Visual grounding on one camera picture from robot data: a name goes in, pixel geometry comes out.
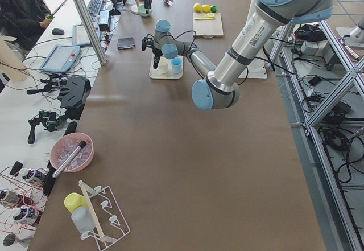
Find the white wire rack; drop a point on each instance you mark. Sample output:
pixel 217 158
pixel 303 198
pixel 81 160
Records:
pixel 110 224

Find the yellow lemon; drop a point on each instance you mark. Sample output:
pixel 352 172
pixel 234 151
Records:
pixel 206 8
pixel 197 7

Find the black angular device housing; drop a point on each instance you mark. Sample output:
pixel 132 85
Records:
pixel 72 96

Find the yellow plastic knife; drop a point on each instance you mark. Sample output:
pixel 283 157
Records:
pixel 196 18

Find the black keyboard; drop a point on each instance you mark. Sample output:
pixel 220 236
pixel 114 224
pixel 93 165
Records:
pixel 94 7

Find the black flat box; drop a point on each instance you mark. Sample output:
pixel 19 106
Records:
pixel 49 180

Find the green lime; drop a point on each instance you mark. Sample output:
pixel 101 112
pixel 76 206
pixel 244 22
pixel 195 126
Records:
pixel 213 8

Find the grey folded cloth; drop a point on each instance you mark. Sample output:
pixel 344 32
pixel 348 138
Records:
pixel 125 43

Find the yellow cup on rack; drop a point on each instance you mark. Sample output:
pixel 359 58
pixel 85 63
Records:
pixel 74 200

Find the cream plastic cup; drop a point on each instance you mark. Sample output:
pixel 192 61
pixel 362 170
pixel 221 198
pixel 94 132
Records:
pixel 163 65

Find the clear cup on rack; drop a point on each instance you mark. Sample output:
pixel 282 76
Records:
pixel 82 219

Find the blue plastic cup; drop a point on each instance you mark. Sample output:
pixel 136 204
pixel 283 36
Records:
pixel 177 65

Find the cream rabbit tray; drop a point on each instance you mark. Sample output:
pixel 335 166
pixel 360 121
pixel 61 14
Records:
pixel 165 74

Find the person in black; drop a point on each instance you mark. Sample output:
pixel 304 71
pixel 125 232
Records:
pixel 26 20

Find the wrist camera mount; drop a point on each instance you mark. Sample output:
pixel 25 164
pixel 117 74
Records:
pixel 147 42

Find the wooden cutting board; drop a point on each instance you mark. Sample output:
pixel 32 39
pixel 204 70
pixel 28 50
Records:
pixel 208 28

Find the aluminium frame post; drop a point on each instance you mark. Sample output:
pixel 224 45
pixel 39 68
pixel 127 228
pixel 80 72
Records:
pixel 89 28

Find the green bowl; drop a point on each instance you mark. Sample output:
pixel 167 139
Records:
pixel 144 12

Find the blue teach pendant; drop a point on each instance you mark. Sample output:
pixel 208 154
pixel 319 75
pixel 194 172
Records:
pixel 80 36
pixel 60 59

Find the pink bowl with ice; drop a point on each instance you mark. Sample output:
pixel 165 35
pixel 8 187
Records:
pixel 66 146

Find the black computer mouse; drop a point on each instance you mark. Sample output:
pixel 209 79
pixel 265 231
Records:
pixel 57 31

